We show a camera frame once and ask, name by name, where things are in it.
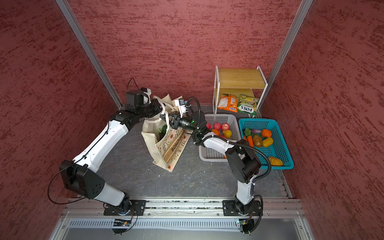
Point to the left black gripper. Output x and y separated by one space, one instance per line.
155 102

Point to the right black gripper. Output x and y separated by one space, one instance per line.
174 122

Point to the green bell pepper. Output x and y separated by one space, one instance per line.
162 132

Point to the cream floral tote bag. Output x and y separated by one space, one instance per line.
165 152

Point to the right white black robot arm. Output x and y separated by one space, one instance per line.
242 159

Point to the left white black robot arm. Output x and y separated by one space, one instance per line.
80 174

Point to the orange snack bag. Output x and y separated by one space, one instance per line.
228 102

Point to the green Fox's candy bag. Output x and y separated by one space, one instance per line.
248 105

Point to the red apple back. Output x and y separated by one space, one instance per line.
217 126

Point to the small orange persimmon fruit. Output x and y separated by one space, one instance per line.
216 132

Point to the white plastic fruit basket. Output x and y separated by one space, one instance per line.
210 155

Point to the yellow fruit in white basket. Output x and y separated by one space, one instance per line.
227 134

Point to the orange carrot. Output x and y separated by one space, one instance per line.
250 141

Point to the light purple yam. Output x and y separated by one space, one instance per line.
255 131

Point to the white wooden two-tier shelf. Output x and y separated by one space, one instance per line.
238 81

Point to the brown kiwi potato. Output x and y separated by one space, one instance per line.
258 141

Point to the teal plastic vegetable basket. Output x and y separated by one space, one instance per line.
278 149

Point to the orange bell pepper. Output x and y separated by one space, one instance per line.
265 133

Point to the yellow bell pepper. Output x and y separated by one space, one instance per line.
267 142

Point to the yellow potato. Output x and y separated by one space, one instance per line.
276 162

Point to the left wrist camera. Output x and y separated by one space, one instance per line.
139 97

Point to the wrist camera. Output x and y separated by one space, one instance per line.
182 105
139 97

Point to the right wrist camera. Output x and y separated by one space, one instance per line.
182 105

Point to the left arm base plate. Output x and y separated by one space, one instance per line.
126 208

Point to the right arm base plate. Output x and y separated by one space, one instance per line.
236 208

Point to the aluminium rail frame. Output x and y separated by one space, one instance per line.
213 214

